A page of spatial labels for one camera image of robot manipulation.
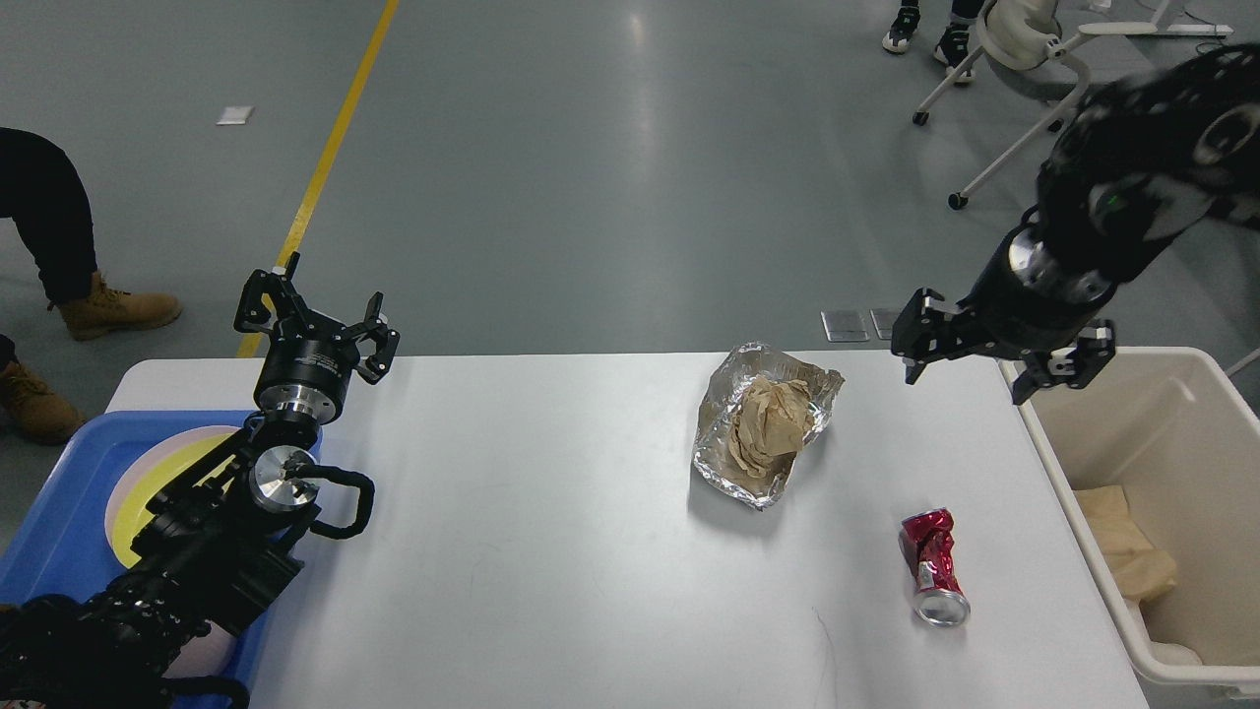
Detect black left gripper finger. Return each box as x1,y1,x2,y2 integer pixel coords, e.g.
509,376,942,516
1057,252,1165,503
341,291,401,385
232,251,316,345

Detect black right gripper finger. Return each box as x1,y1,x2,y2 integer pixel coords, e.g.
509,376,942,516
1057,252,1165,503
891,288,985,385
1011,319,1116,407

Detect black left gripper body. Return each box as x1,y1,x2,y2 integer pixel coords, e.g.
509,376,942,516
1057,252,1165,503
253,336,360,424

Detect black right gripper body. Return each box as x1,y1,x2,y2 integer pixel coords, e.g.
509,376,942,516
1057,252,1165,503
960,225,1119,359

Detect brown paper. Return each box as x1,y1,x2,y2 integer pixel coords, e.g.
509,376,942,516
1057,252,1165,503
727,375,815,480

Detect aluminium foil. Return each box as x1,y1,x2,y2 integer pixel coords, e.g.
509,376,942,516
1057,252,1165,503
692,343,845,511

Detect crushed red soda can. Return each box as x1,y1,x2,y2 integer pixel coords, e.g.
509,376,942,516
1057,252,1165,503
898,508,971,628

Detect yellow plate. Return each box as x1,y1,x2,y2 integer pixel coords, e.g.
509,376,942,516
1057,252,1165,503
110,431,247,570

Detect brown paper bag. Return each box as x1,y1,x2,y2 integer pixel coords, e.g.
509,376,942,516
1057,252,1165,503
1074,485,1178,604

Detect pink mug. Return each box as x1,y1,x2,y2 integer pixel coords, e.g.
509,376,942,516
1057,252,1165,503
163,622,237,678

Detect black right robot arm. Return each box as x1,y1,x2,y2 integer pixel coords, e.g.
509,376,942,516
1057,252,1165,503
891,43,1259,406

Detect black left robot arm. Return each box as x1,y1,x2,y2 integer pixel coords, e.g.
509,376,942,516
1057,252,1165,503
3,254,399,708

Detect metal floor socket plate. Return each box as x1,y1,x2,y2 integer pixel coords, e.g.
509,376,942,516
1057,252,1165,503
820,309,869,343

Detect beige plastic bin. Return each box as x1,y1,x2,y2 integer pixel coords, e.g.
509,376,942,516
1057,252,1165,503
1021,348,1259,708

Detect pink plate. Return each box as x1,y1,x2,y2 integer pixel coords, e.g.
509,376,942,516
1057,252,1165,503
103,424,247,543

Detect tan boot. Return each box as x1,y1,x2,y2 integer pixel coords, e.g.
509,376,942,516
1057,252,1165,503
1,361,87,445
47,271,183,343

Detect white grey office chair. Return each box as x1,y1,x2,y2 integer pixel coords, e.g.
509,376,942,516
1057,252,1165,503
911,1,1232,212

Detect walking person dark trousers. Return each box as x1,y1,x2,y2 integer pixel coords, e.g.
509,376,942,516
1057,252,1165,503
881,0,985,84

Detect seated person in black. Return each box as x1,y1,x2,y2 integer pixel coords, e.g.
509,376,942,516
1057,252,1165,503
0,128,100,370

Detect blue plastic tray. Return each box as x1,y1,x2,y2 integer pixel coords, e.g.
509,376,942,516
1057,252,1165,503
0,409,325,709

